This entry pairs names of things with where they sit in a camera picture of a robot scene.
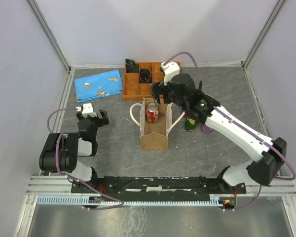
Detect red soda can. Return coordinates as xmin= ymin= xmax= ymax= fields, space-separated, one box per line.
xmin=146 ymin=103 xmax=159 ymax=123

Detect green glass bottle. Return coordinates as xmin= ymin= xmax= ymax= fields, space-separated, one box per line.
xmin=185 ymin=117 xmax=199 ymax=132

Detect purple soda can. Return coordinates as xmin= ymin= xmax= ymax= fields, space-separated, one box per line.
xmin=201 ymin=124 xmax=213 ymax=134

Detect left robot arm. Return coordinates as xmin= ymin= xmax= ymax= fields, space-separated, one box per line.
xmin=39 ymin=104 xmax=110 ymax=193

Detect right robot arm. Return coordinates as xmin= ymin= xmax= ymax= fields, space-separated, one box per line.
xmin=152 ymin=74 xmax=287 ymax=193

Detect burlap canvas tote bag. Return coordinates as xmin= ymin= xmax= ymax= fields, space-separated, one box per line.
xmin=129 ymin=98 xmax=185 ymax=151

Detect dark rolled fabric middle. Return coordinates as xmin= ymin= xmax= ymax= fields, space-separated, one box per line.
xmin=139 ymin=68 xmax=152 ymax=83

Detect dark rolled fabric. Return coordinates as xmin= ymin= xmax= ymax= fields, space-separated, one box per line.
xmin=139 ymin=68 xmax=152 ymax=83
xmin=125 ymin=59 xmax=139 ymax=73

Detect wooden compartment tray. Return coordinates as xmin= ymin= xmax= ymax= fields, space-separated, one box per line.
xmin=122 ymin=62 xmax=164 ymax=101

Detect blue space print cloth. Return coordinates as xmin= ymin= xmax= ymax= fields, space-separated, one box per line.
xmin=74 ymin=70 xmax=123 ymax=103

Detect dark rolled fabric top left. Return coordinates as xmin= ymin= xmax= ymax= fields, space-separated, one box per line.
xmin=125 ymin=59 xmax=139 ymax=73

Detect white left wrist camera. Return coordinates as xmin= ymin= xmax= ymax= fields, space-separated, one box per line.
xmin=82 ymin=103 xmax=97 ymax=118

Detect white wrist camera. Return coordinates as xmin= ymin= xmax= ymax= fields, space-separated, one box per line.
xmin=82 ymin=103 xmax=97 ymax=118
xmin=160 ymin=62 xmax=180 ymax=85

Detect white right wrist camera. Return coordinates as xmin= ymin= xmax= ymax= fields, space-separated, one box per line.
xmin=160 ymin=62 xmax=180 ymax=85

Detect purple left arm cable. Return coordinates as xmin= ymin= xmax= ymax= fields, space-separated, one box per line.
xmin=46 ymin=107 xmax=125 ymax=211

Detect blue slotted cable duct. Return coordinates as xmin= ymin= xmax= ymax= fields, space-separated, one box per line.
xmin=36 ymin=194 xmax=227 ymax=205

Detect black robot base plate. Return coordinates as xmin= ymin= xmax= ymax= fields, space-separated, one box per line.
xmin=69 ymin=176 xmax=247 ymax=202

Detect aluminium frame rail front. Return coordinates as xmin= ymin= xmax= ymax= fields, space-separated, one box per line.
xmin=26 ymin=176 xmax=296 ymax=197

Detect aluminium frame post left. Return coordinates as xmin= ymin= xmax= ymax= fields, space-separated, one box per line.
xmin=25 ymin=0 xmax=71 ymax=72

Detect aluminium frame post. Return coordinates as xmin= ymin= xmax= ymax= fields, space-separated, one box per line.
xmin=25 ymin=0 xmax=71 ymax=72
xmin=242 ymin=0 xmax=287 ymax=70

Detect aluminium frame post right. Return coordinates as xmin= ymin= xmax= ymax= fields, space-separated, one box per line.
xmin=242 ymin=0 xmax=287 ymax=70

